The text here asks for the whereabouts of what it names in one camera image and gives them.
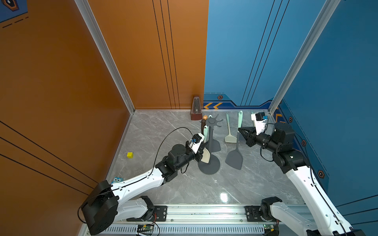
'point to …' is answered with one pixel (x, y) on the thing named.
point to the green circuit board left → (145, 227)
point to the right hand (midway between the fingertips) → (240, 128)
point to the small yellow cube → (130, 155)
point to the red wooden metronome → (196, 113)
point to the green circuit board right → (271, 229)
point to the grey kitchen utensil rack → (213, 166)
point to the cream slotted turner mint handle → (206, 155)
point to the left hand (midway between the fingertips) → (206, 139)
